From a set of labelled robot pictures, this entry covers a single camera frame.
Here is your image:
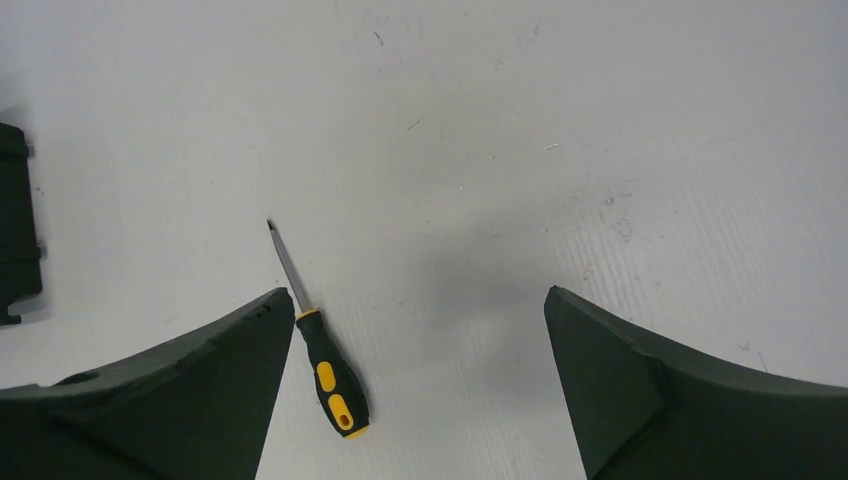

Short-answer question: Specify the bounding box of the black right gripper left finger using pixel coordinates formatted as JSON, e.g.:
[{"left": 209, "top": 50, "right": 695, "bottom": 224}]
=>
[{"left": 1, "top": 288, "right": 294, "bottom": 479}]

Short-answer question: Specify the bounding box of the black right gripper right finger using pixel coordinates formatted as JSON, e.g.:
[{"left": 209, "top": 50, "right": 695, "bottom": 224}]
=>
[{"left": 544, "top": 286, "right": 847, "bottom": 479}]

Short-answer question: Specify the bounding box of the black plastic bin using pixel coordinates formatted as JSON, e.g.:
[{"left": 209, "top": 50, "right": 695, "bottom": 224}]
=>
[{"left": 1, "top": 123, "right": 43, "bottom": 327}]

